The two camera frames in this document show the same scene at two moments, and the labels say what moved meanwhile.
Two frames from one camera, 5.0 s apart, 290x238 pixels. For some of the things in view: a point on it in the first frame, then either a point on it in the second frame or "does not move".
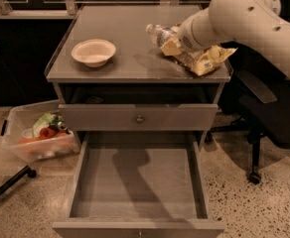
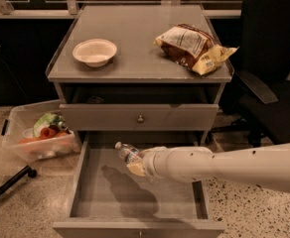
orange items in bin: x=46 y=133 does not move
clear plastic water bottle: x=161 y=34 → x=127 y=152
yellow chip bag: x=211 y=59 does not move
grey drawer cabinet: x=142 y=115 does not move
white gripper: x=189 y=38 → x=150 y=164
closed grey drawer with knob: x=139 y=117 does not move
